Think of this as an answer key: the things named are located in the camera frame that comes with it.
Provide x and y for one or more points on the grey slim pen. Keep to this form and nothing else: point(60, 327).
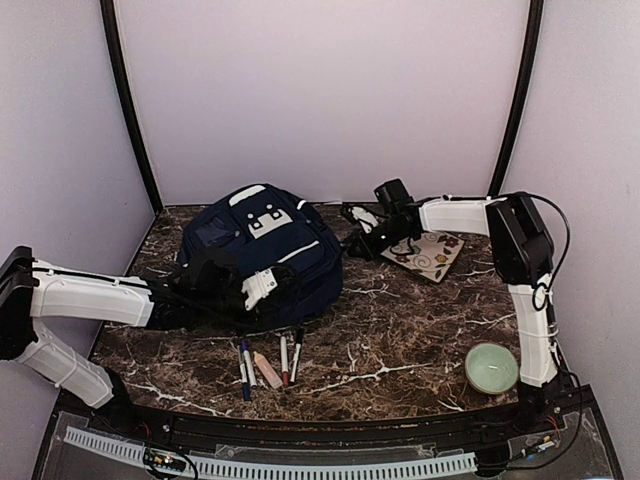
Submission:
point(243, 374)

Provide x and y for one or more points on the pale peach highlighter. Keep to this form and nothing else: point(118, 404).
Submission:
point(269, 373)

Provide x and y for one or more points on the white marker black cap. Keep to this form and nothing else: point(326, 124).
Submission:
point(296, 357)

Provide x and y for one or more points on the square floral ceramic plate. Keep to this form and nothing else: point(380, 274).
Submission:
point(430, 257)

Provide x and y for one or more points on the black curved front rail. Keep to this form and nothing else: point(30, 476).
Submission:
point(487, 427)

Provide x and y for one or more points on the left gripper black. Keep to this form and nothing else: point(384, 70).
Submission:
point(262, 309)

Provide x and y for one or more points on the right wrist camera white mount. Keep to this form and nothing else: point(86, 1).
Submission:
point(360, 217)

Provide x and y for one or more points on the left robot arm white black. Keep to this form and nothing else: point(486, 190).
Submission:
point(31, 290)

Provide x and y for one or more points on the blue capped white pen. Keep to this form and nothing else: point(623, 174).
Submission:
point(249, 364)

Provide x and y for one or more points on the right black frame post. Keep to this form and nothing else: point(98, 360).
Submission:
point(521, 89)

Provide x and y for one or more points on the white slotted cable duct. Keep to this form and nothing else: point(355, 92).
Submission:
point(235, 462)

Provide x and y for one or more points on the left black frame post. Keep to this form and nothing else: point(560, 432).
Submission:
point(128, 109)

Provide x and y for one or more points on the pale green ceramic bowl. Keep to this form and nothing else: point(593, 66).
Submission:
point(491, 368)

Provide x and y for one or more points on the black frame post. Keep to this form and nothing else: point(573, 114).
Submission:
point(128, 109)
point(521, 89)

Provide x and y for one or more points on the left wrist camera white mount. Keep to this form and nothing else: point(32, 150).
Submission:
point(258, 287)

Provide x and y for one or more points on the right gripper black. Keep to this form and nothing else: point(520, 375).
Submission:
point(371, 250)

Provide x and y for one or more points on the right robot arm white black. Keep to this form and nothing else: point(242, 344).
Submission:
point(522, 253)

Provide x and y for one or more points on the navy blue student backpack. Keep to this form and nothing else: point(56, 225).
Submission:
point(261, 225)

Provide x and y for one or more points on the white marker red cap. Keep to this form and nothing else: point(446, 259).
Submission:
point(285, 375)

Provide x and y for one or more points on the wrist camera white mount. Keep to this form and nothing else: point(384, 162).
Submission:
point(258, 287)
point(360, 217)

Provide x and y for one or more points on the small green circuit board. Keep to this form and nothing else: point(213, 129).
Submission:
point(163, 461)

